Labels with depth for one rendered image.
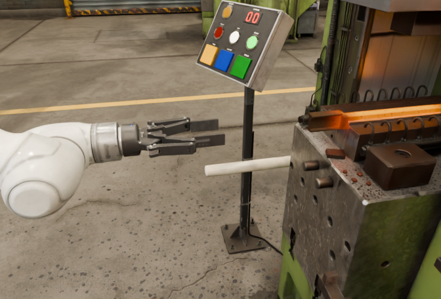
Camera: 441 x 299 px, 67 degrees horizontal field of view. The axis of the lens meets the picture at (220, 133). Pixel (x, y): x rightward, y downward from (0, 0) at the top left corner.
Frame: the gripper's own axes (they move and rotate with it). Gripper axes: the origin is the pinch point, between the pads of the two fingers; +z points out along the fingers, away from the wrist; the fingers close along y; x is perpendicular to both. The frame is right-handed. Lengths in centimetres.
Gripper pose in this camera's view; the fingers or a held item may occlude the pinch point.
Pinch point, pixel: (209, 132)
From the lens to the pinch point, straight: 79.9
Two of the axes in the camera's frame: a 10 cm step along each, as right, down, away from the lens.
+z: 9.8, -1.0, 1.8
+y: 2.0, 4.7, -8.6
